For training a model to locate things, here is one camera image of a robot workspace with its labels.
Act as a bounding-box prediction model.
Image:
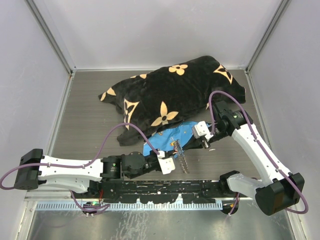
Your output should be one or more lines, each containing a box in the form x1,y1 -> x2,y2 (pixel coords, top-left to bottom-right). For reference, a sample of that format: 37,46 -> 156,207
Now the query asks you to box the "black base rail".
74,180 -> 237,204

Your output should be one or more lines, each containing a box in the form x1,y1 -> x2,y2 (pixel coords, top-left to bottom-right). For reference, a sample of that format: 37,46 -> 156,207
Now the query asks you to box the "large metal keyring with rings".
173,139 -> 190,174

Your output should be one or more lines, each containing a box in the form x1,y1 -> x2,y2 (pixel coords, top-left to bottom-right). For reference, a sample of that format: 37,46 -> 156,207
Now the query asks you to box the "black floral plush pillow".
98,55 -> 246,147

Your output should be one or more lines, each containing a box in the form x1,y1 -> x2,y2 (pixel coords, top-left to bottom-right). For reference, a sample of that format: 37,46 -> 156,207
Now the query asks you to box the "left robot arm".
14,148 -> 166,198

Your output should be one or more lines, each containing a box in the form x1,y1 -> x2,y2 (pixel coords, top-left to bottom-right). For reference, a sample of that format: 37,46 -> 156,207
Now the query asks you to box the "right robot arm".
182,101 -> 305,216

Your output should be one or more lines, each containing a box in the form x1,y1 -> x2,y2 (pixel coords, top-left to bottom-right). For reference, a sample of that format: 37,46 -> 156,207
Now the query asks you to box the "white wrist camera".
157,150 -> 176,175
192,121 -> 214,141

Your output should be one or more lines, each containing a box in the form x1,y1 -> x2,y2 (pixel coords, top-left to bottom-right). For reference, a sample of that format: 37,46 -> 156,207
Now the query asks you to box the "white slotted cable duct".
35,200 -> 223,211

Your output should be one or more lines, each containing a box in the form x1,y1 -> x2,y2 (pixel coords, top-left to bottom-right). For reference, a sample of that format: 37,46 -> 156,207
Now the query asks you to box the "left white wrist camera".
157,150 -> 176,175

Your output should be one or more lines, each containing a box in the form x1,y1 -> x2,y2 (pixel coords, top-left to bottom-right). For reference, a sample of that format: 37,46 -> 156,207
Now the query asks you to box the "purple cable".
0,122 -> 161,216
208,90 -> 310,215

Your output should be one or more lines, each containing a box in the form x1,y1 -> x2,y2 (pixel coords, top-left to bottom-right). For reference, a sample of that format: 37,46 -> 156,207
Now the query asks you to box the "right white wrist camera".
192,121 -> 214,141

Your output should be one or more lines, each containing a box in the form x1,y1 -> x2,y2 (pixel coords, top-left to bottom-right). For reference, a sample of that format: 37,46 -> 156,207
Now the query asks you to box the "blue cartoon print cloth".
148,121 -> 197,153

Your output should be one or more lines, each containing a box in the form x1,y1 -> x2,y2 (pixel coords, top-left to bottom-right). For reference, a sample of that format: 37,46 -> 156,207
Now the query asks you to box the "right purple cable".
208,90 -> 310,215

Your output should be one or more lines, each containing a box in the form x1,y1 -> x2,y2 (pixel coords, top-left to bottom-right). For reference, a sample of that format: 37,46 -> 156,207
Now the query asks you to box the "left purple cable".
0,122 -> 161,216

